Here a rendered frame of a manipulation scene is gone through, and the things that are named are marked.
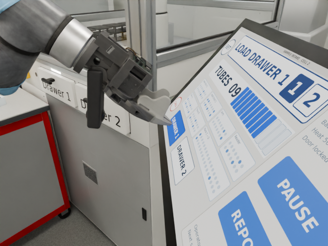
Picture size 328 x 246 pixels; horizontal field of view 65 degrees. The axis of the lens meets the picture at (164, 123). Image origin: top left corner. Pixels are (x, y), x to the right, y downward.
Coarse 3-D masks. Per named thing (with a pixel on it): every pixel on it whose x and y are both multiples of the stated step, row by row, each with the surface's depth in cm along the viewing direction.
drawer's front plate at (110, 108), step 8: (80, 88) 96; (80, 96) 98; (104, 96) 87; (80, 104) 101; (104, 104) 89; (112, 104) 85; (112, 112) 87; (120, 112) 84; (128, 112) 83; (104, 120) 92; (112, 120) 89; (120, 120) 85; (128, 120) 85; (120, 128) 87; (128, 128) 86
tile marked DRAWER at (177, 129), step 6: (180, 114) 55; (174, 120) 56; (180, 120) 54; (168, 126) 57; (174, 126) 54; (180, 126) 52; (168, 132) 55; (174, 132) 53; (180, 132) 50; (168, 138) 53; (174, 138) 51
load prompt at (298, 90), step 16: (240, 48) 50; (256, 48) 45; (240, 64) 46; (256, 64) 42; (272, 64) 38; (288, 64) 35; (256, 80) 39; (272, 80) 36; (288, 80) 33; (304, 80) 31; (320, 80) 29; (272, 96) 34; (288, 96) 32; (304, 96) 30; (320, 96) 28; (288, 112) 30; (304, 112) 28
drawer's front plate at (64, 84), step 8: (40, 72) 116; (48, 72) 110; (40, 80) 119; (56, 80) 107; (64, 80) 102; (72, 80) 101; (48, 88) 116; (56, 88) 110; (64, 88) 105; (72, 88) 101; (56, 96) 113; (64, 96) 108; (72, 96) 103; (72, 104) 106
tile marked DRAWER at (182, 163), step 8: (184, 144) 46; (176, 152) 47; (184, 152) 45; (176, 160) 45; (184, 160) 43; (192, 160) 41; (176, 168) 44; (184, 168) 42; (192, 168) 40; (176, 176) 42; (184, 176) 40; (176, 184) 41
